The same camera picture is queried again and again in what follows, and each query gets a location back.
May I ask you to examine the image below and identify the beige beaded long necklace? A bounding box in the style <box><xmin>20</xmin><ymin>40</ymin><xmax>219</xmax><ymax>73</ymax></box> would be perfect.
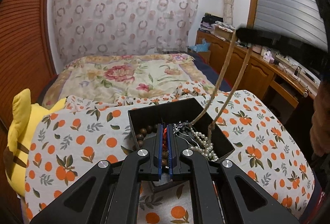
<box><xmin>189</xmin><ymin>30</ymin><xmax>253</xmax><ymax>147</ymax></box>

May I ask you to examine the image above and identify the stack of folded clothes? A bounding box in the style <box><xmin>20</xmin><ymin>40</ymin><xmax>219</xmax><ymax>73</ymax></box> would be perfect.
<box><xmin>199</xmin><ymin>13</ymin><xmax>223</xmax><ymax>33</ymax></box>

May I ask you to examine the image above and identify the brown louvered wardrobe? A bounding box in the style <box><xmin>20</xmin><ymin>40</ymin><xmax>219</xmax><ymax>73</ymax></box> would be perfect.
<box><xmin>0</xmin><ymin>0</ymin><xmax>58</xmax><ymax>224</ymax></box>

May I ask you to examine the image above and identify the orange print table cloth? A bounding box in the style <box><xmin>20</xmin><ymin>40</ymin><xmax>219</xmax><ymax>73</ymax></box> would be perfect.
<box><xmin>24</xmin><ymin>80</ymin><xmax>317</xmax><ymax>224</ymax></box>

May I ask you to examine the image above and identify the brown wooden bead bracelet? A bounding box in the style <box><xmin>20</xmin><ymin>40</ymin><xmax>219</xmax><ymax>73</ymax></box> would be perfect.
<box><xmin>132</xmin><ymin>124</ymin><xmax>170</xmax><ymax>168</ymax></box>

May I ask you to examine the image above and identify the red cord bracelet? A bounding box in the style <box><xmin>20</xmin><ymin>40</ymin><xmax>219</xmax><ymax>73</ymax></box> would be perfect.
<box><xmin>161</xmin><ymin>127</ymin><xmax>169</xmax><ymax>152</ymax></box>

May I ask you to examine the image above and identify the pink tissue box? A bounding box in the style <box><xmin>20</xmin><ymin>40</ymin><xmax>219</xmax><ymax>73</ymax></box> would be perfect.
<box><xmin>263</xmin><ymin>51</ymin><xmax>275</xmax><ymax>64</ymax></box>

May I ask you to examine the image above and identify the black jewelry box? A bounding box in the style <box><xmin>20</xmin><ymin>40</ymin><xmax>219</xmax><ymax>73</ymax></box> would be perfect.
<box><xmin>128</xmin><ymin>98</ymin><xmax>234</xmax><ymax>193</ymax></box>

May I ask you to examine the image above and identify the yellow plush toy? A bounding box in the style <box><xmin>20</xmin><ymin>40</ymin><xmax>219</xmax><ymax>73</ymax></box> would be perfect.
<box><xmin>3</xmin><ymin>88</ymin><xmax>66</xmax><ymax>197</ymax></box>

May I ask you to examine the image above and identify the circle pattern sheer curtain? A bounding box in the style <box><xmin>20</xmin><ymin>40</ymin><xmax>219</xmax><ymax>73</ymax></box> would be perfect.
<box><xmin>52</xmin><ymin>0</ymin><xmax>199</xmax><ymax>64</ymax></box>

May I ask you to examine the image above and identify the grey window blind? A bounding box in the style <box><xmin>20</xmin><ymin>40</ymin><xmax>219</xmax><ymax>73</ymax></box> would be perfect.
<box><xmin>254</xmin><ymin>0</ymin><xmax>328</xmax><ymax>51</ymax></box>

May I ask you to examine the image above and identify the person's right hand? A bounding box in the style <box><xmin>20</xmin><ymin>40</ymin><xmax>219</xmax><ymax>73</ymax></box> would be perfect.
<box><xmin>310</xmin><ymin>81</ymin><xmax>330</xmax><ymax>156</ymax></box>

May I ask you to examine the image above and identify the white pearl necklace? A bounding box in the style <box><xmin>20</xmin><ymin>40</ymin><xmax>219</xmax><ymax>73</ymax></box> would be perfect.
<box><xmin>189</xmin><ymin>127</ymin><xmax>219</xmax><ymax>162</ymax></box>

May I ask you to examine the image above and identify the wooden sideboard cabinet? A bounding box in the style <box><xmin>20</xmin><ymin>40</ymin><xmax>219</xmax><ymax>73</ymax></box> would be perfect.
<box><xmin>194</xmin><ymin>30</ymin><xmax>321</xmax><ymax>127</ymax></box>

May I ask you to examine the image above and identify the floral bed quilt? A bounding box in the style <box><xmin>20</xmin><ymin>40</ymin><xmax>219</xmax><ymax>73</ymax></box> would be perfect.
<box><xmin>42</xmin><ymin>53</ymin><xmax>214</xmax><ymax>108</ymax></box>

